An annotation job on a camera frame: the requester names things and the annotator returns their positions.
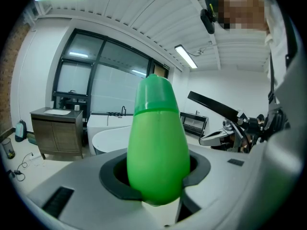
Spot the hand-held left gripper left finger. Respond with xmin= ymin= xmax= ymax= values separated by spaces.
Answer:
xmin=26 ymin=149 xmax=181 ymax=228

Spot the black metal rack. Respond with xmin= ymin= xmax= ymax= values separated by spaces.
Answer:
xmin=179 ymin=111 xmax=208 ymax=138

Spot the black head-mounted camera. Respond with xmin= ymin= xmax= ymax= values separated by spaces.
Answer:
xmin=200 ymin=3 xmax=216 ymax=35

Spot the white built-in bathtub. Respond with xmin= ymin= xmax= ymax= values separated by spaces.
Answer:
xmin=86 ymin=113 xmax=135 ymax=153

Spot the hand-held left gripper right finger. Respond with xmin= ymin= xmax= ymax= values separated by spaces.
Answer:
xmin=183 ymin=151 xmax=271 ymax=217

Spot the black mesh wastebasket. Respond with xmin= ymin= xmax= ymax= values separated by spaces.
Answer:
xmin=1 ymin=138 xmax=15 ymax=159

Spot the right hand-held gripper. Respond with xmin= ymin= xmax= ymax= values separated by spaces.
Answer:
xmin=199 ymin=118 xmax=243 ymax=153

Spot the person's white shirt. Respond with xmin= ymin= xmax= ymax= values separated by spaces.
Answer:
xmin=263 ymin=0 xmax=292 ymax=88

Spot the black window frame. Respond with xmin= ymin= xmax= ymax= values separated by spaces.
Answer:
xmin=52 ymin=28 xmax=170 ymax=116

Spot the black cable with adapter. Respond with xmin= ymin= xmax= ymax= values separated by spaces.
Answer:
xmin=13 ymin=152 xmax=33 ymax=181

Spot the white sink basin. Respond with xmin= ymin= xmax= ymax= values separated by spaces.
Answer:
xmin=44 ymin=109 xmax=71 ymax=116

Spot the person's head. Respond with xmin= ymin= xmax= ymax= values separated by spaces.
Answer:
xmin=203 ymin=0 xmax=271 ymax=32

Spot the wooden vanity cabinet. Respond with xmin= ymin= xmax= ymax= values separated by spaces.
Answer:
xmin=30 ymin=107 xmax=83 ymax=159

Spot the teal backpack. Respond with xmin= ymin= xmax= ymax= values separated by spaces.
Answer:
xmin=14 ymin=120 xmax=27 ymax=142

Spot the green plastic bottle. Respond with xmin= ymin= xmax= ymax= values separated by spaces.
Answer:
xmin=126 ymin=73 xmax=191 ymax=207

